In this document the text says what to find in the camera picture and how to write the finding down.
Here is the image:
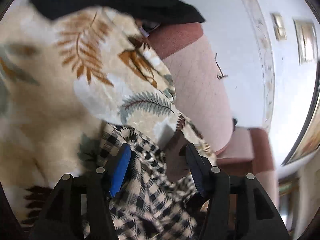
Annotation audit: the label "black beige checkered shirt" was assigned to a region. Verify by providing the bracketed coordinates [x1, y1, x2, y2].
[82, 123, 213, 240]

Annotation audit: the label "pink brown side cushion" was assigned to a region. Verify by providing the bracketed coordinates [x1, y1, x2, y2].
[217, 127, 277, 180]

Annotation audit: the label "pink bolster cushion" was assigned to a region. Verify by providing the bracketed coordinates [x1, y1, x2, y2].
[148, 23, 234, 154]

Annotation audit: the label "cream leaf pattern blanket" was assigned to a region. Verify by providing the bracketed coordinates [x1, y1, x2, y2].
[1, 4, 216, 232]

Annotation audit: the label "eyeglasses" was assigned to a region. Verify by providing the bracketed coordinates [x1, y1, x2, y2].
[214, 53, 228, 80]

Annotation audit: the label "black garment pile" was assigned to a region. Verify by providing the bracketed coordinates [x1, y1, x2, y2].
[30, 0, 205, 24]

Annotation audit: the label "framed wall panel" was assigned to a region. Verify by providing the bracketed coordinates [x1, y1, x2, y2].
[293, 19, 318, 65]

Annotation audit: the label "beige wall switch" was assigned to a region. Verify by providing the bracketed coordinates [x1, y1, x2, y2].
[271, 13, 287, 41]

